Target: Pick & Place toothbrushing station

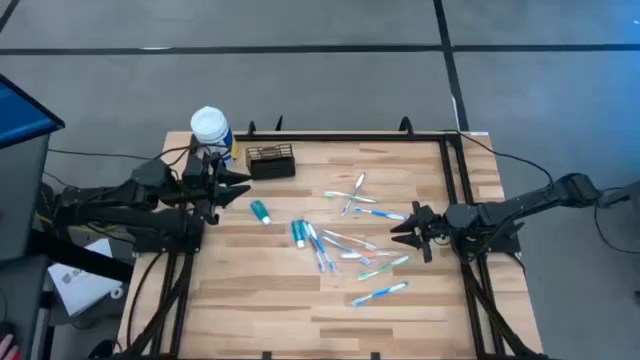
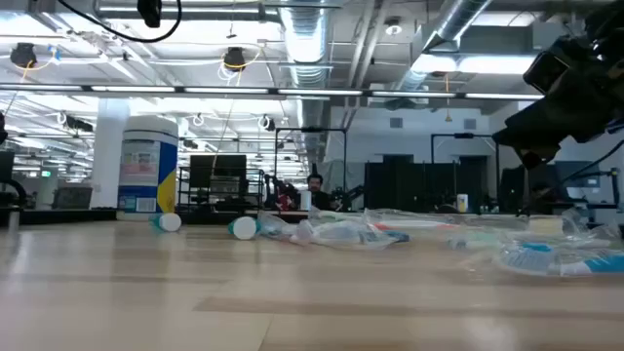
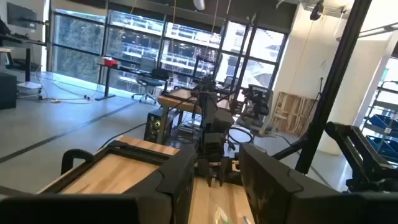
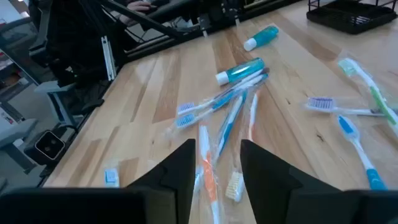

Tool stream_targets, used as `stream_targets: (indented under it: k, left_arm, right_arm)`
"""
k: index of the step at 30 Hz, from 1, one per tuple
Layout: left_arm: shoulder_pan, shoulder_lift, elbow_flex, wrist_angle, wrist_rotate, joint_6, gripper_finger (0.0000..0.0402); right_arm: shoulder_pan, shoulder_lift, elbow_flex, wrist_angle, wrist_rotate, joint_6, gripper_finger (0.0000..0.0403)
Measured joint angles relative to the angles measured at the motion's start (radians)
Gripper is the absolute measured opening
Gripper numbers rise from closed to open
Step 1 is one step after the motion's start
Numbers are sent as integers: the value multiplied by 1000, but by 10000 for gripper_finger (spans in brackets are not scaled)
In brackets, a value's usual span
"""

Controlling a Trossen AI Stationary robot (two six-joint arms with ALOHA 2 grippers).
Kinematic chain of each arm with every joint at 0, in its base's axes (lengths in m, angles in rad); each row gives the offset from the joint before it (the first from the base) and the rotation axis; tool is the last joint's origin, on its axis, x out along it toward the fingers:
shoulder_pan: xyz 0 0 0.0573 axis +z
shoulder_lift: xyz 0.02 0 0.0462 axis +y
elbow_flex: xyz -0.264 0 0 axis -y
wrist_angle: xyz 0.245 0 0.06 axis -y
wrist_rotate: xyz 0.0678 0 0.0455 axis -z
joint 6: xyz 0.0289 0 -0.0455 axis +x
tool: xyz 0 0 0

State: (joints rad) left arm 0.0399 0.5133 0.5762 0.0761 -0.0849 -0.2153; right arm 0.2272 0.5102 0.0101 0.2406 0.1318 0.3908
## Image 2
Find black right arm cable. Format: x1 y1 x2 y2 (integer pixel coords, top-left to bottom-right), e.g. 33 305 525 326
559 140 624 186

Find white column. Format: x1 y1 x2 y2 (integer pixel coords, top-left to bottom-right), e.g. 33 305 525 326
90 97 132 210

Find yellow hanging cord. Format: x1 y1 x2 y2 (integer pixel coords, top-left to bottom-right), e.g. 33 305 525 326
443 72 453 124

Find black ledge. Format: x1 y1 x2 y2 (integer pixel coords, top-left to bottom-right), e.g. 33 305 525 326
19 208 119 227

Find black curved tube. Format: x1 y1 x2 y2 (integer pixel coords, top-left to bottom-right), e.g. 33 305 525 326
0 177 29 230

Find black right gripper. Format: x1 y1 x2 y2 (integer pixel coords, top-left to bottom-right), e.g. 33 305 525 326
491 28 624 171

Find wooden desk grey legs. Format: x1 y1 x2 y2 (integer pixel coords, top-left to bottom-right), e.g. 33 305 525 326
245 209 313 218

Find black metal frame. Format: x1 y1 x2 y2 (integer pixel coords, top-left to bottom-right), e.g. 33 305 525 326
430 132 501 196
274 126 349 206

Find black overhead camera cable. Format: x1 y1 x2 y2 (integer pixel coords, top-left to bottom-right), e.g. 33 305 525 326
58 0 183 45

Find white blue yellow wipes canister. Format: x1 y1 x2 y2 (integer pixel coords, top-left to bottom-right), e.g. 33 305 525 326
116 115 179 221

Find black ceiling dome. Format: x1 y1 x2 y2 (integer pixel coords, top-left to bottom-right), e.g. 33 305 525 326
9 42 38 69
222 46 248 73

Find dark screen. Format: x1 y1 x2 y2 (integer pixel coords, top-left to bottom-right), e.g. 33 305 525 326
52 186 94 211

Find teal toothpaste tube white cap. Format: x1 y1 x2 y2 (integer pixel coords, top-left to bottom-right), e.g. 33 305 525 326
149 212 183 233
227 215 263 241

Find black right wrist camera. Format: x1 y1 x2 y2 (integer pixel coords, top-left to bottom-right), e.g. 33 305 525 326
523 50 570 95

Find long ceiling light strip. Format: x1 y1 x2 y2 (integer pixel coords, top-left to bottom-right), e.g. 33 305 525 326
0 83 546 101

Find silver ventilation duct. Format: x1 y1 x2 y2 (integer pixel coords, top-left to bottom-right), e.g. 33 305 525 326
278 0 333 165
389 0 494 94

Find black room partition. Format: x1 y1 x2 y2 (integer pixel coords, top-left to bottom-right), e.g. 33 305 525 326
364 154 499 215

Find black overhead camera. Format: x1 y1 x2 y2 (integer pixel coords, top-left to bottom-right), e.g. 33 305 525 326
136 0 163 29

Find black wire rack caddy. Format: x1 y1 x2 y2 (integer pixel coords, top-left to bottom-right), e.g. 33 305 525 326
174 165 266 226

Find green toothbrush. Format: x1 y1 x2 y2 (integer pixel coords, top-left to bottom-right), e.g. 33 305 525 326
446 228 518 253

